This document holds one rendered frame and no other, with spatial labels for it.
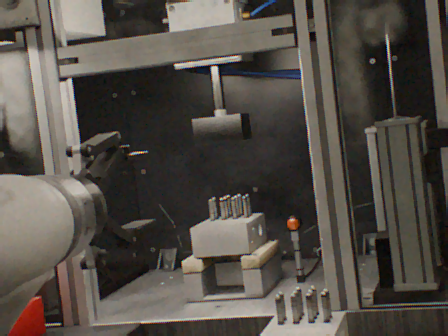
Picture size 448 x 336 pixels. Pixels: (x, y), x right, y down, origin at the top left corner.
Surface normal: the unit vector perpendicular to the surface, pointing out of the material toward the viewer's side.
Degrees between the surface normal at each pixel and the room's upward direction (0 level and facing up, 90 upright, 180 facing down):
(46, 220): 79
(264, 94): 90
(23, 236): 85
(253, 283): 90
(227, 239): 90
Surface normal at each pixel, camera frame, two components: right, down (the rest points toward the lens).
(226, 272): -0.26, 0.08
